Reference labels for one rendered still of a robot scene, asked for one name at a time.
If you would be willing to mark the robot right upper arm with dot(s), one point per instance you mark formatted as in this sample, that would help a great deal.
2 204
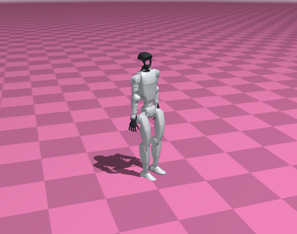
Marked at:
135 80

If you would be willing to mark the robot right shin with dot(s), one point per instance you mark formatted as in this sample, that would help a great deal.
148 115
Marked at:
144 157

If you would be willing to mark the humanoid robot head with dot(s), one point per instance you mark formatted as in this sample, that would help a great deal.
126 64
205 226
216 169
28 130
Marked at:
145 56

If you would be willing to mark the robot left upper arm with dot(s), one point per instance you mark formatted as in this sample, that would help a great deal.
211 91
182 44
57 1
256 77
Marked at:
158 74

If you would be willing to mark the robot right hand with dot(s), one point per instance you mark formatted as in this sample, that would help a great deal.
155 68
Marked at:
133 125

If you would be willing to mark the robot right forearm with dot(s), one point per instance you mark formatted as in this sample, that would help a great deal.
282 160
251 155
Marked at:
134 107

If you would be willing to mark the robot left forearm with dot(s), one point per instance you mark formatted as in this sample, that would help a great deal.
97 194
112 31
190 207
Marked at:
155 100

